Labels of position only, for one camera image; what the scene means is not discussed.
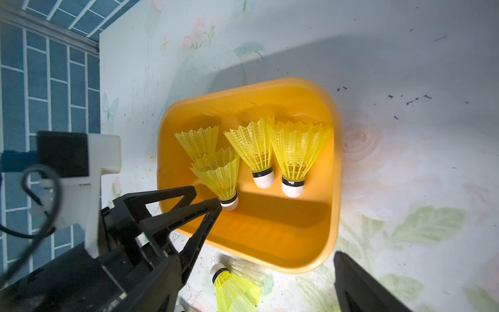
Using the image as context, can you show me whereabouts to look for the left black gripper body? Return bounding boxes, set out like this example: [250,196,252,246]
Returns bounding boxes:
[1,208,183,311]

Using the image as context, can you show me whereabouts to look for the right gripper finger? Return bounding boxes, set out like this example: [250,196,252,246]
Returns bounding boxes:
[333,252,410,312]

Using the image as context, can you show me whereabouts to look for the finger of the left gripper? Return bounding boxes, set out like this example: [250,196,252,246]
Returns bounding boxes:
[110,185,198,235]
[139,198,222,285]

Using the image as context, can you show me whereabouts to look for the yellow shuttlecock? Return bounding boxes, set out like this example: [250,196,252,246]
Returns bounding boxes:
[210,263,262,311]
[191,148,240,211]
[267,122,333,198]
[224,116,275,189]
[174,126,220,162]

